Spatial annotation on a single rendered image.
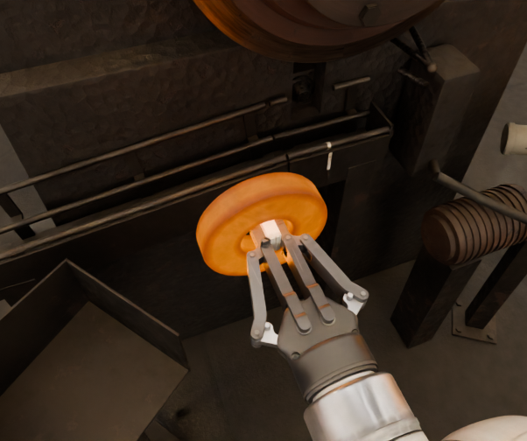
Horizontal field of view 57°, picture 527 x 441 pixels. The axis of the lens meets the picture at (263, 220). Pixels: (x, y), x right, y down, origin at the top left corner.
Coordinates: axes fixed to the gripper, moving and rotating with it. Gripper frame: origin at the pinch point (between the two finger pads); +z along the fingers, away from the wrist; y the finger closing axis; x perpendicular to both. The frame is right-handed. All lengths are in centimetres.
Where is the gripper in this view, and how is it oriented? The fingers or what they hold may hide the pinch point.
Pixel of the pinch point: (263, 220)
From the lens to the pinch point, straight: 55.2
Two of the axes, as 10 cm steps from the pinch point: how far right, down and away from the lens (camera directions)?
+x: 0.2, -5.8, -8.1
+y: 9.3, -2.9, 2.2
